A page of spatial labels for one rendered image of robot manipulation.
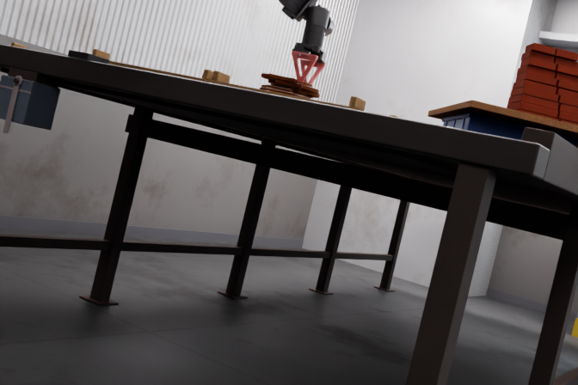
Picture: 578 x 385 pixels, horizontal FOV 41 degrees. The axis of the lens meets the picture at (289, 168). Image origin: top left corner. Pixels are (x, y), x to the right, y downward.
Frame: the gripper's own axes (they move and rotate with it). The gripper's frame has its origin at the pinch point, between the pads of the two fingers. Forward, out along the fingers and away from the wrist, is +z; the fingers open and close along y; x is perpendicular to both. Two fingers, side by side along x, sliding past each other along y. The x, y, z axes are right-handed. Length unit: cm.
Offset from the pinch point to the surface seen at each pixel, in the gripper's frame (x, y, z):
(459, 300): -49, -50, 40
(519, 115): -56, 4, -2
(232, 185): 128, 414, 49
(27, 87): 72, -10, 17
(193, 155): 148, 361, 31
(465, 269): -48, -51, 34
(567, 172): -65, -31, 12
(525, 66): -57, 40, -21
